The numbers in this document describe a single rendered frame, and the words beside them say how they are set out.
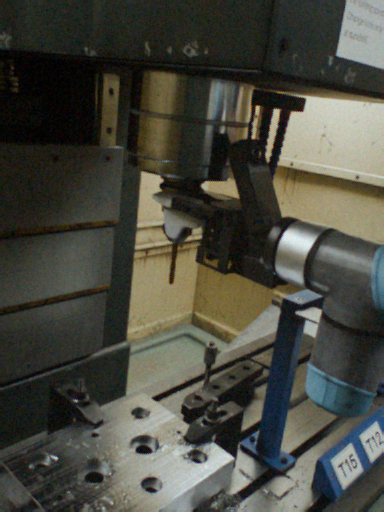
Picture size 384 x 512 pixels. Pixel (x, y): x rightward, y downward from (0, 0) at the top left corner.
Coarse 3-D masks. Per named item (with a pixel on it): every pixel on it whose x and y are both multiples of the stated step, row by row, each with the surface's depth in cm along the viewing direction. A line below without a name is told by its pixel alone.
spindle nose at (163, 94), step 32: (160, 96) 60; (192, 96) 59; (224, 96) 60; (128, 128) 66; (160, 128) 61; (192, 128) 60; (224, 128) 62; (128, 160) 67; (160, 160) 62; (192, 160) 62; (224, 160) 63
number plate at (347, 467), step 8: (344, 448) 95; (352, 448) 96; (336, 456) 92; (344, 456) 94; (352, 456) 95; (336, 464) 91; (344, 464) 93; (352, 464) 94; (360, 464) 96; (336, 472) 91; (344, 472) 92; (352, 472) 93; (360, 472) 95; (344, 480) 91; (352, 480) 92
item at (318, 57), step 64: (0, 0) 73; (64, 0) 62; (128, 0) 55; (192, 0) 49; (256, 0) 44; (320, 0) 47; (64, 64) 80; (128, 64) 57; (192, 64) 50; (256, 64) 45; (320, 64) 50
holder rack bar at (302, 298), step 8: (288, 296) 90; (296, 296) 90; (304, 296) 91; (312, 296) 91; (320, 296) 92; (288, 304) 89; (296, 304) 88; (304, 304) 88; (312, 304) 90; (320, 304) 92; (288, 312) 89
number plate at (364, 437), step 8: (376, 424) 104; (368, 432) 101; (376, 432) 103; (360, 440) 99; (368, 440) 100; (376, 440) 102; (368, 448) 99; (376, 448) 101; (368, 456) 98; (376, 456) 100
